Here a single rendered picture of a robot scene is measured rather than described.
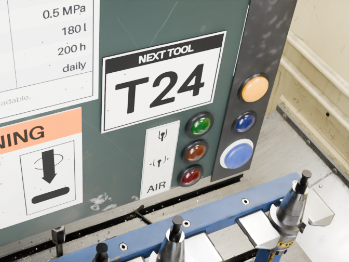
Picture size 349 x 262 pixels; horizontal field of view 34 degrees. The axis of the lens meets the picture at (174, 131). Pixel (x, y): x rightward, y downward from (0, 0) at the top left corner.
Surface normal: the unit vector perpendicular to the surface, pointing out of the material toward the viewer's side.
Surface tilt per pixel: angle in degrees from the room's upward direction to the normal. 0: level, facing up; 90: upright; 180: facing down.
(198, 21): 90
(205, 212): 0
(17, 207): 90
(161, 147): 90
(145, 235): 0
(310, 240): 24
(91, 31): 90
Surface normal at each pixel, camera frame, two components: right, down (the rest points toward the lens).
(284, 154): -0.27, -0.54
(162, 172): 0.47, 0.65
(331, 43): -0.88, 0.24
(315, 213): 0.11, -0.72
